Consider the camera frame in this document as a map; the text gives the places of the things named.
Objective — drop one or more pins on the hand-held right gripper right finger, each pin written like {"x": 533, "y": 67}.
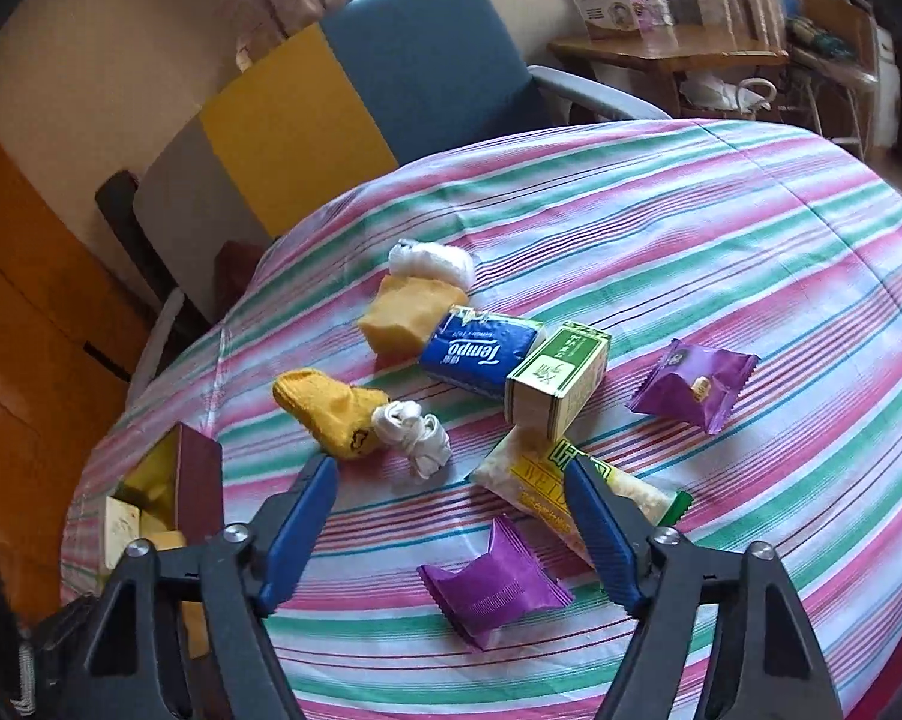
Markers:
{"x": 597, "y": 532}

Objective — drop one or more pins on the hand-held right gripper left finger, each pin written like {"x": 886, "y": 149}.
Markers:
{"x": 304, "y": 517}

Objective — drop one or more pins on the yellow green snack bag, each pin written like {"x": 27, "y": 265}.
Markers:
{"x": 518, "y": 476}

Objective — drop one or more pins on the yellow sock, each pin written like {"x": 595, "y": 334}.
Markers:
{"x": 323, "y": 412}

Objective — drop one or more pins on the gold cardboard box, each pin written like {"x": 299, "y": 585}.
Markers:
{"x": 199, "y": 487}

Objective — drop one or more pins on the purple snack packet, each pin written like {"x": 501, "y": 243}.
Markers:
{"x": 683, "y": 390}
{"x": 496, "y": 585}

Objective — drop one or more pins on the white knotted sock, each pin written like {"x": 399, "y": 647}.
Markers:
{"x": 417, "y": 439}

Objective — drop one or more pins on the green and white carton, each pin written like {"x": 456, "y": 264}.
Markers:
{"x": 552, "y": 390}

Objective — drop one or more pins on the cream paper box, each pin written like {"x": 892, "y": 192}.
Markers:
{"x": 123, "y": 532}

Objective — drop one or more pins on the blue tissue pack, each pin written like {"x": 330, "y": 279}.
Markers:
{"x": 473, "y": 352}

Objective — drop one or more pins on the yellow sponge cake packet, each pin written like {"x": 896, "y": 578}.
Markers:
{"x": 402, "y": 315}

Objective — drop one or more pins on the dark red cushion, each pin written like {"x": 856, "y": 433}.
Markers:
{"x": 237, "y": 277}

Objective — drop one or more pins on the white rolled sock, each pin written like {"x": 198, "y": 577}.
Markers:
{"x": 432, "y": 262}

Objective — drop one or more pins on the wooden cabinet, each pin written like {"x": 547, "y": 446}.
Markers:
{"x": 30, "y": 315}

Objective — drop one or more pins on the black upright board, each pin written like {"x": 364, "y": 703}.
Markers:
{"x": 132, "y": 232}

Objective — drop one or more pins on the white plastic bag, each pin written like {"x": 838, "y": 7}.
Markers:
{"x": 721, "y": 94}

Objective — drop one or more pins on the grey yellow blue armchair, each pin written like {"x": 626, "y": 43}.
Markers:
{"x": 436, "y": 67}

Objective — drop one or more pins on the wooden side table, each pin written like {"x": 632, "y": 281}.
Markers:
{"x": 668, "y": 52}

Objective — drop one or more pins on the metal rack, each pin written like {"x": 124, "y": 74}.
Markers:
{"x": 826, "y": 90}

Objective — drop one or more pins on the pink small package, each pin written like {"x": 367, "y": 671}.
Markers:
{"x": 653, "y": 11}

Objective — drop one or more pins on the white appliance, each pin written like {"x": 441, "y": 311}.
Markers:
{"x": 886, "y": 90}

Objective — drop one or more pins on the white printed carton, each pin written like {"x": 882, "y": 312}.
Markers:
{"x": 601, "y": 0}

